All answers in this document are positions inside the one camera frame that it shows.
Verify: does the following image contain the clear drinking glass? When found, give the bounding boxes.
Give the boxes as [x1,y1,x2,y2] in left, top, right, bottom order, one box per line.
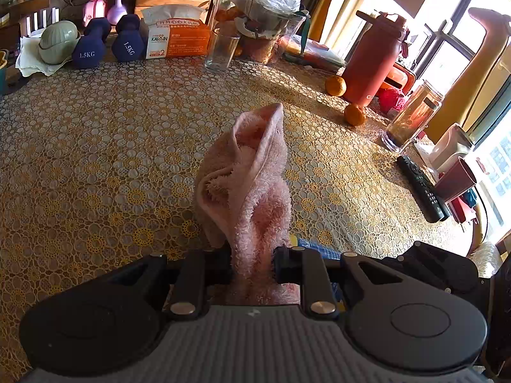
[204,28,241,73]

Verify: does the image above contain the glass jug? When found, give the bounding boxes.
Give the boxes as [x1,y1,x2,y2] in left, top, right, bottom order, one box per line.
[239,5,307,65]

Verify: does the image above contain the white cloth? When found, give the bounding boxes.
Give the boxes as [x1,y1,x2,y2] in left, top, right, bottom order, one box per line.
[15,34,82,78]

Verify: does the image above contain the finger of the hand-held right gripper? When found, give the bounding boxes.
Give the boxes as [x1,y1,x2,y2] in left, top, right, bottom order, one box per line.
[296,237,342,261]

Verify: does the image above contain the maroon cup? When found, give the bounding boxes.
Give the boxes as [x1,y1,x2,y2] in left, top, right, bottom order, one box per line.
[434,156,478,204]

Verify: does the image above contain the white slatted rack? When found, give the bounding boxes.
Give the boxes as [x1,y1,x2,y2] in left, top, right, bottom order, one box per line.
[19,7,60,37]

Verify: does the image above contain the tan wooden chair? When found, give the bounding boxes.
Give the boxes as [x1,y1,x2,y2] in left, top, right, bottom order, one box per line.
[423,7,511,145]

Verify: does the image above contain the white plastic box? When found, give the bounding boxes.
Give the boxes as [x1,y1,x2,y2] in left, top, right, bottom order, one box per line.
[429,123,475,174]

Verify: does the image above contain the purple kettlebell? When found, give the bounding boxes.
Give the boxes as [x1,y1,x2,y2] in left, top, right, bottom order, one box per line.
[106,0,129,25]

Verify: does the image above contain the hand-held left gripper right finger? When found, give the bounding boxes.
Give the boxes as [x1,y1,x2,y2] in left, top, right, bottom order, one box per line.
[273,245,406,320]

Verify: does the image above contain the teal dish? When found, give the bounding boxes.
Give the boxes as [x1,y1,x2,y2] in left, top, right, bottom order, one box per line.
[0,49,11,95]

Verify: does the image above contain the orange fruit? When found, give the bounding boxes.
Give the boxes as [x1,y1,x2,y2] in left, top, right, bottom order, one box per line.
[344,104,367,127]
[325,75,347,97]

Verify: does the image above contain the red ball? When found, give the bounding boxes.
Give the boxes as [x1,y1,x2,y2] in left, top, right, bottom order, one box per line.
[377,88,406,115]

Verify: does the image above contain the pink toy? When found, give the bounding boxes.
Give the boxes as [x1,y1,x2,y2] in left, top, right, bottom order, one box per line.
[82,0,108,28]

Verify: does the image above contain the black remote control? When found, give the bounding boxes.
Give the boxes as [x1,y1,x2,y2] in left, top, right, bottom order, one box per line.
[396,155,451,223]

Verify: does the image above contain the yellow curtain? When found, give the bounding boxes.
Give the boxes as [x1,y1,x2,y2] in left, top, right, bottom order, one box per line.
[307,0,385,46]

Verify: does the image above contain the pink fluffy towel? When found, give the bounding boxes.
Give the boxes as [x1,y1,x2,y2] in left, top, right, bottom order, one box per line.
[194,102,301,309]

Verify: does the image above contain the yellow lace tablecloth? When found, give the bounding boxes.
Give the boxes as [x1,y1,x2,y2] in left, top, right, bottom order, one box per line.
[0,54,482,383]

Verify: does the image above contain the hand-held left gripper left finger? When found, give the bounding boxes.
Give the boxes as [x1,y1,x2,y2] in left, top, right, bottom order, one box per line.
[107,247,233,320]

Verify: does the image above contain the red water bottle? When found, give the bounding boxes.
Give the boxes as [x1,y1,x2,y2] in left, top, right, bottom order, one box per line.
[341,11,410,108]

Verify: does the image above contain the orange red appliance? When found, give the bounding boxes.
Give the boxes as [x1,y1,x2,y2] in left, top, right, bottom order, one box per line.
[381,63,416,93]

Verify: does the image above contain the clear glass tea bottle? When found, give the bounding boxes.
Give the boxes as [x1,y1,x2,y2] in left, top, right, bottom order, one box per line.
[381,80,445,153]

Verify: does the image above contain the navy blue dumbbell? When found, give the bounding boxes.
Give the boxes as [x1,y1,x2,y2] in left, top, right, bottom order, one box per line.
[72,18,112,69]
[111,14,147,63]

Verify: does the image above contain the pale green lidded pot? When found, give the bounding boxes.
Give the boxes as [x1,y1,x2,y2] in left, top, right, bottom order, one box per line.
[39,20,81,65]

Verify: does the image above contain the orange and white tissue pack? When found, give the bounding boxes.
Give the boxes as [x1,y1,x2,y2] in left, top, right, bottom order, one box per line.
[141,5,211,60]

